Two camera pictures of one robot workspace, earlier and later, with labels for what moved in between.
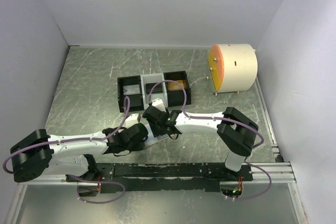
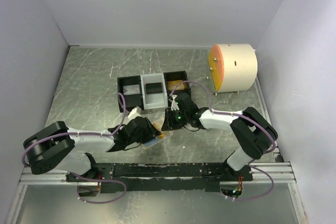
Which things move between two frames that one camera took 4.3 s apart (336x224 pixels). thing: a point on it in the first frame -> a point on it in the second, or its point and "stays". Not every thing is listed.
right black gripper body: [156, 130] -> [182, 117]
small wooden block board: [150, 139] stays
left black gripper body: [133, 146] stays
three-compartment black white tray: [171, 87] stays
